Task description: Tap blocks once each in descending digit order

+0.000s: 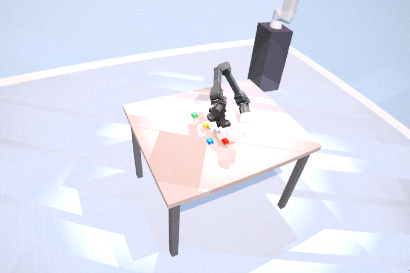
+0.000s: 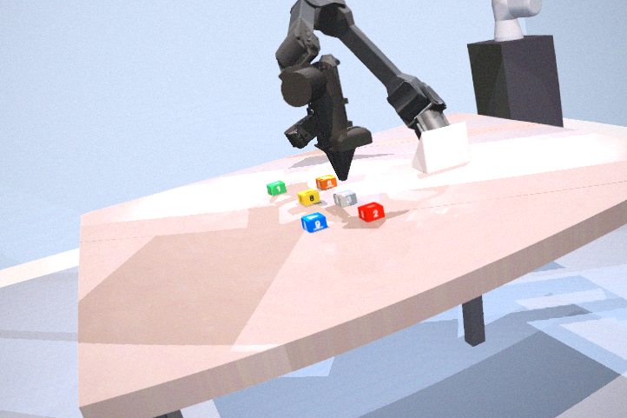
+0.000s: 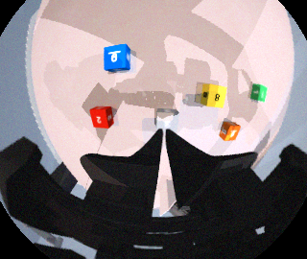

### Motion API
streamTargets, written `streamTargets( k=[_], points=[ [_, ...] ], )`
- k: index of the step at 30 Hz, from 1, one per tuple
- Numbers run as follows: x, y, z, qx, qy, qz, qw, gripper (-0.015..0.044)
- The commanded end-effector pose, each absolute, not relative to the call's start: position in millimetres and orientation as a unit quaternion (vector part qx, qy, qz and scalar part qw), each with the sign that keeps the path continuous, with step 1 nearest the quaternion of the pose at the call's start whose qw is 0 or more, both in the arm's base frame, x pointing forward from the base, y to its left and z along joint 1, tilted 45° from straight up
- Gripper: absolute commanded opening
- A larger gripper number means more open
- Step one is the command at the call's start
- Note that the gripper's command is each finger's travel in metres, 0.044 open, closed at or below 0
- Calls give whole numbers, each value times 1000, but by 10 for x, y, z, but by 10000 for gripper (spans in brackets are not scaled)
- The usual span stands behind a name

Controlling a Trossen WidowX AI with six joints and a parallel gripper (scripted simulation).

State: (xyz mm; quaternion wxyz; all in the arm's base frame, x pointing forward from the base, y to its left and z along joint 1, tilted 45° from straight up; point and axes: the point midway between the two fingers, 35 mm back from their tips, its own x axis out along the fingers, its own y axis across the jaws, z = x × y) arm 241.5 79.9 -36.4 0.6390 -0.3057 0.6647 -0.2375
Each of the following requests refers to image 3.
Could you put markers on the orange block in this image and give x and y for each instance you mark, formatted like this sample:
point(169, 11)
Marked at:
point(229, 130)

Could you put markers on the red block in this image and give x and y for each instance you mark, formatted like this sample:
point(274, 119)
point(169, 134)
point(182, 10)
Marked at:
point(101, 117)

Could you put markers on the green block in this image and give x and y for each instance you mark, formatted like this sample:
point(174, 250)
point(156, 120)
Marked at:
point(258, 92)

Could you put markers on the blue block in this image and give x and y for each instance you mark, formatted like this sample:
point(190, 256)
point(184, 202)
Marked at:
point(117, 58)

